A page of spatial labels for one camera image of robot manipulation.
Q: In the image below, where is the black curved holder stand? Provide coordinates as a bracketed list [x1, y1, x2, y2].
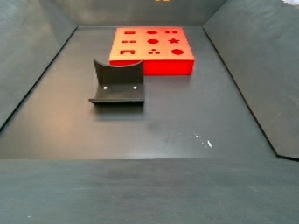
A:
[89, 60, 146, 105]

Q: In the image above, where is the red shape-sorter block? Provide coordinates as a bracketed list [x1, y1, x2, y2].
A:
[109, 26, 195, 75]

